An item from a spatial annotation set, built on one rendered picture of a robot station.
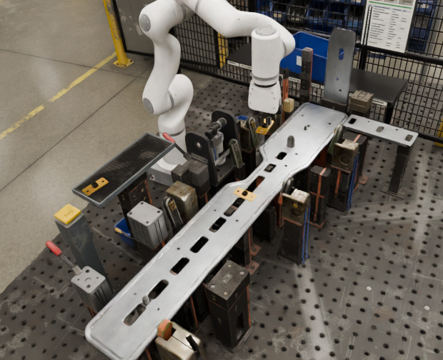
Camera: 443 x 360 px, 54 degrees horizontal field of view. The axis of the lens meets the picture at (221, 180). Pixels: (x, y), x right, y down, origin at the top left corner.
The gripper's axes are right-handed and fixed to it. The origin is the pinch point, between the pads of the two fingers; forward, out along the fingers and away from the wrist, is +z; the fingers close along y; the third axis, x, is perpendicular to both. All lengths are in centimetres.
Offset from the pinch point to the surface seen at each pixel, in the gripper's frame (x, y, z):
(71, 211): -54, -43, 10
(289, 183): -10.2, 13.1, 15.8
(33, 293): -65, -69, 57
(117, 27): 215, -241, 92
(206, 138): -7.3, -19.2, 7.9
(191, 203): -25.9, -16.9, 23.0
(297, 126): 34.6, 1.6, 25.8
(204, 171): -12.2, -18.5, 19.4
